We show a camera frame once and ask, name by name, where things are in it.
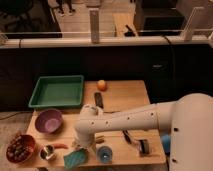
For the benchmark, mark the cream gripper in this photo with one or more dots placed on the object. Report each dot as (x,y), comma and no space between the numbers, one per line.
(86,144)

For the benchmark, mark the teal sponge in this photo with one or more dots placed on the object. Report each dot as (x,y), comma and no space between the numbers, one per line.
(75,158)

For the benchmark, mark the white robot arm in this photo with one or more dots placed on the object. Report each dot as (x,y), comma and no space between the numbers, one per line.
(189,119)

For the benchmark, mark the purple bowl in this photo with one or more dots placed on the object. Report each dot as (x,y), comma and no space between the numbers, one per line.
(49,121)

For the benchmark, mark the red bowl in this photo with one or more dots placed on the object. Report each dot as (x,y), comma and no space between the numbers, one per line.
(20,148)

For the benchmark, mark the yellow-green banana peel toy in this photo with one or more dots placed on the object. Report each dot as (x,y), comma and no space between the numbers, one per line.
(99,139)

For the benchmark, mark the small metal cup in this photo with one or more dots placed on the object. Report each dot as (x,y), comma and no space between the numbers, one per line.
(47,153)

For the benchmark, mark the black rectangular block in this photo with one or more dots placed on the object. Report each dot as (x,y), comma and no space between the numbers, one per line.
(98,100)

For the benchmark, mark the green plastic tray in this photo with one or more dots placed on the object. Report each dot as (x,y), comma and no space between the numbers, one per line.
(58,91)

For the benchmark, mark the orange fruit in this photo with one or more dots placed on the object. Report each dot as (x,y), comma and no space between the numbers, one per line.
(102,85)

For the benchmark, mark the black brush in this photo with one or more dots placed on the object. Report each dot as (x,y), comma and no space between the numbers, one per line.
(144,146)

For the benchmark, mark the blue tape roll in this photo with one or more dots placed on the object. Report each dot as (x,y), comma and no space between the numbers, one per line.
(165,140)

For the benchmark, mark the black-handled utensil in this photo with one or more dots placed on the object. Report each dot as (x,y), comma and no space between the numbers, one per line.
(126,137)

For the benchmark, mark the white horizontal rail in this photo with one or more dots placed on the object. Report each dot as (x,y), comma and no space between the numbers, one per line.
(109,41)

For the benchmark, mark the white vertical post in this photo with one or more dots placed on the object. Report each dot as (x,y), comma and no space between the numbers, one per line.
(94,25)

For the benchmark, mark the white angled post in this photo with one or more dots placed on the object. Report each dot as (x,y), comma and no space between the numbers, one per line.
(192,23)

